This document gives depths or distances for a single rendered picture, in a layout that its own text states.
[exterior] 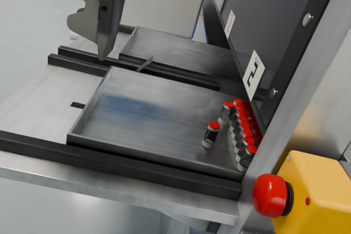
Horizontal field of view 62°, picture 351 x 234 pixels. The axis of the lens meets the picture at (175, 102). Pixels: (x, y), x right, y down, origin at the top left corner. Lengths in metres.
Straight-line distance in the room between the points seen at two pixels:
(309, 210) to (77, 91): 0.47
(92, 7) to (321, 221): 0.33
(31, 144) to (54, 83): 0.22
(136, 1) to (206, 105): 0.76
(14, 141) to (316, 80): 0.38
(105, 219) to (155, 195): 1.08
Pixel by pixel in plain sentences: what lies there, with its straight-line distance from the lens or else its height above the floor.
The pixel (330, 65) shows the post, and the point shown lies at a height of 1.12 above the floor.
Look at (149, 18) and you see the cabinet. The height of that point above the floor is 0.86.
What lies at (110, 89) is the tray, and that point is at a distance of 0.63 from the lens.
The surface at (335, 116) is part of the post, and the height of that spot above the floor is 1.07.
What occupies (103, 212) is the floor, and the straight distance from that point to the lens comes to 1.51.
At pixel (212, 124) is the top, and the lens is 0.51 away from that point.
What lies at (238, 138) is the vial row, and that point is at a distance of 0.53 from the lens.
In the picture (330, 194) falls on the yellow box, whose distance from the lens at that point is 0.29.
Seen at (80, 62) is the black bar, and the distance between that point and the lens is 0.68.
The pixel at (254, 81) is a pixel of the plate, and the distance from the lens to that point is 0.49.
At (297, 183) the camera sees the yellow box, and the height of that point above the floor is 1.02.
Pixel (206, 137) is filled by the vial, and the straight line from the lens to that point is 0.51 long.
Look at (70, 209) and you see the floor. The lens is 1.52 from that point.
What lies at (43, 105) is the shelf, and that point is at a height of 0.88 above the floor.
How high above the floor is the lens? 1.19
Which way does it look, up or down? 29 degrees down
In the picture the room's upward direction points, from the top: 16 degrees clockwise
